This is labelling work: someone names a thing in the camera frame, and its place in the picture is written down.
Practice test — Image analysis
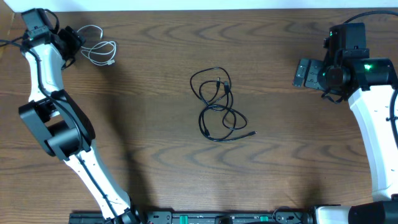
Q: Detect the white usb cable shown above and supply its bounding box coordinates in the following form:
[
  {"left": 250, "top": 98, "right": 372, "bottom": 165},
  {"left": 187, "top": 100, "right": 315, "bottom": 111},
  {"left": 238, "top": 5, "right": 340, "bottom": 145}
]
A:
[{"left": 76, "top": 24, "right": 118, "bottom": 67}]

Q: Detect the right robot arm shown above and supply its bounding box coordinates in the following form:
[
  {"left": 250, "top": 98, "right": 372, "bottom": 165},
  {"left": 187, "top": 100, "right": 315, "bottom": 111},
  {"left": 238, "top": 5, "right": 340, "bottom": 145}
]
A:
[{"left": 292, "top": 22, "right": 397, "bottom": 223}]

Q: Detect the black usb cable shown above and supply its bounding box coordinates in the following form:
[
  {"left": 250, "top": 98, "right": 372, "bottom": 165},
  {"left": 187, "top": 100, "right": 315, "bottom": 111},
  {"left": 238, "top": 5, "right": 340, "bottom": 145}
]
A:
[
  {"left": 190, "top": 67, "right": 234, "bottom": 113},
  {"left": 198, "top": 79, "right": 257, "bottom": 143}
]

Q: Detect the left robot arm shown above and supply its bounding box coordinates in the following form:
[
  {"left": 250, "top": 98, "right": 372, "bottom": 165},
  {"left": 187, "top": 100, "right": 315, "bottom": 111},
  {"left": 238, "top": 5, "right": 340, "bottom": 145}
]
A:
[{"left": 19, "top": 8, "right": 147, "bottom": 223}]

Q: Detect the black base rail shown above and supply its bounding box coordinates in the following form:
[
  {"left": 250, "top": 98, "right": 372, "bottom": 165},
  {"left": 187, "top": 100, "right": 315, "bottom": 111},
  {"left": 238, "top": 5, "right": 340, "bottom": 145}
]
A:
[{"left": 68, "top": 210, "right": 317, "bottom": 224}]

